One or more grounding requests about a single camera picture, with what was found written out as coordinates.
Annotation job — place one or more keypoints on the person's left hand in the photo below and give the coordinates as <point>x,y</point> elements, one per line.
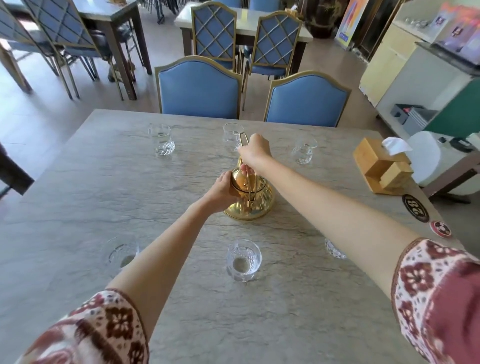
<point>219,193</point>

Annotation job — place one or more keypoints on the person's right hand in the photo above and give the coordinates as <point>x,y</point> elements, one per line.
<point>258,152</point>

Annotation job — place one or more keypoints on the person's left fingers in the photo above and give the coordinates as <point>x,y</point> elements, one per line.
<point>231,178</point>

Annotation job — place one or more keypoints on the person's right fingers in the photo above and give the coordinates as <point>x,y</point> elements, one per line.
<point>250,144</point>

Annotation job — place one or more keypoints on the gold metal teapot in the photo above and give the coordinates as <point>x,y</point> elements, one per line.
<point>255,198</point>

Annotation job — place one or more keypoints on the person's left forearm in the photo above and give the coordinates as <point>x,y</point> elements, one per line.
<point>157,262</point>

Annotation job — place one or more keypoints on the person's right forearm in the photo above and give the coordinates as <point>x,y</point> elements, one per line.
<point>337,221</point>

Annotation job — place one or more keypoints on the clear cut glass cup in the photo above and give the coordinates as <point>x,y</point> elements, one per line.
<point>231,137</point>
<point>120,257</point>
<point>243,262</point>
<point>162,140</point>
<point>303,152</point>
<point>333,250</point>

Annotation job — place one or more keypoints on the blue padded gold-framed chair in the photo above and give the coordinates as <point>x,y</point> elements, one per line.
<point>307,103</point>
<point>198,90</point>

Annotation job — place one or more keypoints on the blue lattice-back chair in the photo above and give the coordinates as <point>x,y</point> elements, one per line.
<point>63,28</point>
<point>18,33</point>
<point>213,32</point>
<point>275,41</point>

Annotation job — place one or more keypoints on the white top dining table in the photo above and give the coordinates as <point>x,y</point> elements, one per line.
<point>247,24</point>

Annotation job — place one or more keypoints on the wooden tissue box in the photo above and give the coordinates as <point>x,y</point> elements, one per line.
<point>375,165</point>

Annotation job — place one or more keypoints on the white paper tissue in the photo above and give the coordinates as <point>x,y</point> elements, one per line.
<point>395,145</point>

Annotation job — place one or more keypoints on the large dark ceramic jar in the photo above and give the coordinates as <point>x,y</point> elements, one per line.
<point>324,17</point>

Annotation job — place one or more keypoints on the colourful standing poster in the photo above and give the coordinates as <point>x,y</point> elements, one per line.
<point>350,22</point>

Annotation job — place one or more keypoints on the grey box of menus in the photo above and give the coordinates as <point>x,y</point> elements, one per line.
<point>412,114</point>

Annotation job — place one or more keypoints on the cream service counter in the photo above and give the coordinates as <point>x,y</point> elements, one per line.
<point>408,71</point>

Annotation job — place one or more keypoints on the round black table sticker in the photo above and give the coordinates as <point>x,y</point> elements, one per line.
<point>415,208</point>

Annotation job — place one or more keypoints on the dark wooden dining table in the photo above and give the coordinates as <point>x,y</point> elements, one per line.
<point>112,15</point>

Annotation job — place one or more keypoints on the floral left sleeve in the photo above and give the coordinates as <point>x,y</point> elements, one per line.
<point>90,330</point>

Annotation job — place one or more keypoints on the floral sleeve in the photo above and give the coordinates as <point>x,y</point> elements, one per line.
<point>438,300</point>
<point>90,330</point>

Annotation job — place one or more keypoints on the round red table sticker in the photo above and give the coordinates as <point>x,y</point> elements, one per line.
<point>441,228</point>

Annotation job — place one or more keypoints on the black handheld device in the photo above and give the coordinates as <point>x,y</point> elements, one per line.
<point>462,144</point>

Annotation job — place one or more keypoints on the dark wooden chair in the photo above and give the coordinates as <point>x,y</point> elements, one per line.
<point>13,170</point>

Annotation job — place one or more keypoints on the purple printed brochures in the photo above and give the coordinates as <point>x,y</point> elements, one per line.
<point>459,28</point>

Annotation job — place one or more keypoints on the floral right sleeve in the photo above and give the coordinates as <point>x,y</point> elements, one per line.
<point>438,300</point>

